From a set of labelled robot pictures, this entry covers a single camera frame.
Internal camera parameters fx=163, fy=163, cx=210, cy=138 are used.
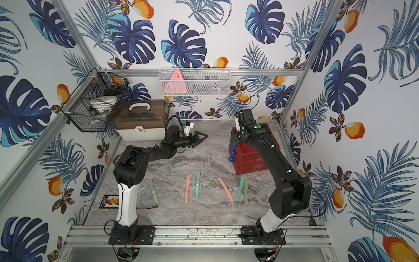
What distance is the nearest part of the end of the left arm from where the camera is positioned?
824 mm

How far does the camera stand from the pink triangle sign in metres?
0.90

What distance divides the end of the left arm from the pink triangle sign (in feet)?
0.68
